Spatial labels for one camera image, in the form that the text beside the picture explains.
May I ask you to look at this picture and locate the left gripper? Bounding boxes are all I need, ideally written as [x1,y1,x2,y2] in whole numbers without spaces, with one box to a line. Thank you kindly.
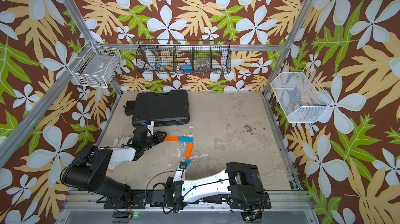
[143,130,168,150]

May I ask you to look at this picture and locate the orange block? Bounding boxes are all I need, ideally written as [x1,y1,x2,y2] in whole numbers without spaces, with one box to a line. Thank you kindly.
[184,143,193,158]
[164,136,179,142]

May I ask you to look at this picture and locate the teal block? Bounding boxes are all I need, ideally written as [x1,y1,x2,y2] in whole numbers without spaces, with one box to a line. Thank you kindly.
[178,136,193,143]
[184,158,191,167]

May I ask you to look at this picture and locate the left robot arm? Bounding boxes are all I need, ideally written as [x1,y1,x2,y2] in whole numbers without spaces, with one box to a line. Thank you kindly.
[60,127,167,206]

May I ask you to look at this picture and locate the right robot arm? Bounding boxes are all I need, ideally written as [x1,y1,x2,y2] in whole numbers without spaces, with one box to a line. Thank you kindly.
[145,160,271,216]

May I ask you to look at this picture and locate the black plastic tool case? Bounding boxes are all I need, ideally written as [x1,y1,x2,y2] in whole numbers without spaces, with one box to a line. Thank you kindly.
[124,90,190,127]

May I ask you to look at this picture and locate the white work glove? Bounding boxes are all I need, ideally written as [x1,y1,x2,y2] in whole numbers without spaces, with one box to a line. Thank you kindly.
[112,137,131,148]

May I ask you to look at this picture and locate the blue object in basket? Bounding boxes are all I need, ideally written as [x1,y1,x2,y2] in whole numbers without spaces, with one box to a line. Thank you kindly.
[181,64,193,74]

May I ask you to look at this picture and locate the white mesh basket right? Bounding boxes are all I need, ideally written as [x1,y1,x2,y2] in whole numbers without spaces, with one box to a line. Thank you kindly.
[270,68,333,123]

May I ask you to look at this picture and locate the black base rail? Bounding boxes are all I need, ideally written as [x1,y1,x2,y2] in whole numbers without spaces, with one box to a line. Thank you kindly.
[97,190,271,213]

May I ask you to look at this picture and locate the black wire basket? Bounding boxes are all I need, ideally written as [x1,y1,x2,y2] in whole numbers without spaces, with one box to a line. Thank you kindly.
[135,39,232,75]

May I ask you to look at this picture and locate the white wire basket left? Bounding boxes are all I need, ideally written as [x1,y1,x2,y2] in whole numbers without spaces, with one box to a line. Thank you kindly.
[69,40,121,88]

